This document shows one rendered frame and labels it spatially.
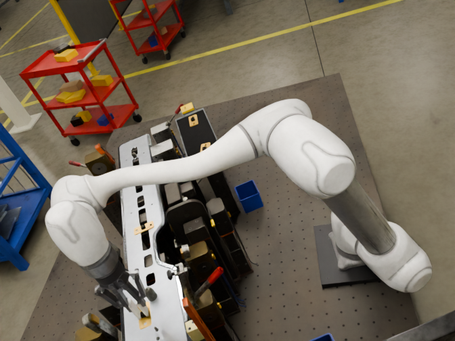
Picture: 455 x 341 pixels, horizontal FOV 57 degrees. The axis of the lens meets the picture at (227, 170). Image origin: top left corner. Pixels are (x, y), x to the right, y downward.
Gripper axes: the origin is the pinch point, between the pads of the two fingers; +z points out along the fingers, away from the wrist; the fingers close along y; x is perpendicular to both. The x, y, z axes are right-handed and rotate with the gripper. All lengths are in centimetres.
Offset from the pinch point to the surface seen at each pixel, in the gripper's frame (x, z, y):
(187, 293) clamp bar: 1.8, 0.6, -14.9
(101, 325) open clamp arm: -5.0, 6.9, 15.3
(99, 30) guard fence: -596, 74, 56
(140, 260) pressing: -31.0, 12.7, 2.9
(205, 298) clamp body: 0.0, 8.0, -18.1
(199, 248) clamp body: -17.9, 5.9, -20.5
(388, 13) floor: -337, 110, -270
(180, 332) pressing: 4.0, 13.1, -7.1
